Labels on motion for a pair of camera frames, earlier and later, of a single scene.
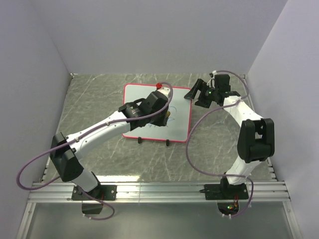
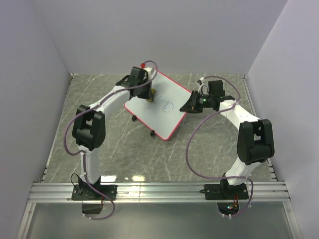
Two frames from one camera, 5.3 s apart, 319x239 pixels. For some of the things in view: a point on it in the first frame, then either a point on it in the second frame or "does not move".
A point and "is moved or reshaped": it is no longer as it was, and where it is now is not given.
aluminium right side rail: [271, 171] does not move
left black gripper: [161, 123] to [149, 85]
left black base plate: [102, 192] does not move
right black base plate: [226, 191] does not move
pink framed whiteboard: [177, 128] is moved or reshaped
